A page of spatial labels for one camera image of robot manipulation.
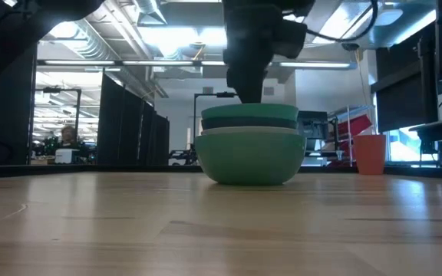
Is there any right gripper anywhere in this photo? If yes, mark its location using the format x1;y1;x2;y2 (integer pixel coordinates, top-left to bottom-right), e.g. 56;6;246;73
222;0;316;104

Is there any dark teal bowl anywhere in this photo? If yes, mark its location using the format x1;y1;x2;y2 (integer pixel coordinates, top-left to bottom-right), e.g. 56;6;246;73
200;116;299;131

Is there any ceiling light tube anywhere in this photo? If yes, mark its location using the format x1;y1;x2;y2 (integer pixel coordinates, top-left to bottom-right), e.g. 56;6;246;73
43;59;117;66
279;61;351;69
122;60;194;67

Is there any pale green bowl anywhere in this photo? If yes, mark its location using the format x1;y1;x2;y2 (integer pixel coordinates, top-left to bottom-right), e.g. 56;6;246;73
194;131;308;187

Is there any red tool cabinet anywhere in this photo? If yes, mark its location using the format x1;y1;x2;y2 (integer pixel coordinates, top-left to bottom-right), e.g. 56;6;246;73
326;104;375;168

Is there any orange plastic cup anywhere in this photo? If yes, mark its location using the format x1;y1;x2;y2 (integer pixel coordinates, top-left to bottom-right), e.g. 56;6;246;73
352;133;388;176

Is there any black monitor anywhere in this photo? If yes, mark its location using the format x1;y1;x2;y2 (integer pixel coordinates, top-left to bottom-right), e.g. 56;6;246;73
370;22;440;134

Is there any person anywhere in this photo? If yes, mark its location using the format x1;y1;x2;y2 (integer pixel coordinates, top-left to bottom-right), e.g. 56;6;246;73
59;125;78;151

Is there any black desk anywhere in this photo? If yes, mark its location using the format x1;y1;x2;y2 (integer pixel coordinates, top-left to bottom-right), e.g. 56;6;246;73
407;116;442;166

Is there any white box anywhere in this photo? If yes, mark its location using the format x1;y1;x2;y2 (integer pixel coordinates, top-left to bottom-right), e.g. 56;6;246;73
54;148;74;166

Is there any black metal stand frame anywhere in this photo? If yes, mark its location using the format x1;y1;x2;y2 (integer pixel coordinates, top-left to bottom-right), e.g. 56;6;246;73
192;90;238;154

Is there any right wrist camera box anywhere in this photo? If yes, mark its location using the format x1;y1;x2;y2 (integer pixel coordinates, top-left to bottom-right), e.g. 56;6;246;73
273;18;308;59

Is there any black camera cable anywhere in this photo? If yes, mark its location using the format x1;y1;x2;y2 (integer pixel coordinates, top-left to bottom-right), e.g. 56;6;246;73
305;0;380;44

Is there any black partition wall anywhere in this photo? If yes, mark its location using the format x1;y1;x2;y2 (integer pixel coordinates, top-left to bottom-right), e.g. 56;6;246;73
97;72;171;166

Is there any silver ventilation duct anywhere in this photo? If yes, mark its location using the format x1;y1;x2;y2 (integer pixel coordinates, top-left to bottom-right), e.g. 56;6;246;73
61;18;170;100

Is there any black table edge frame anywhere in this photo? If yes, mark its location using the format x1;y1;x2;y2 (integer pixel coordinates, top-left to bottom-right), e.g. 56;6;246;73
0;163;442;181

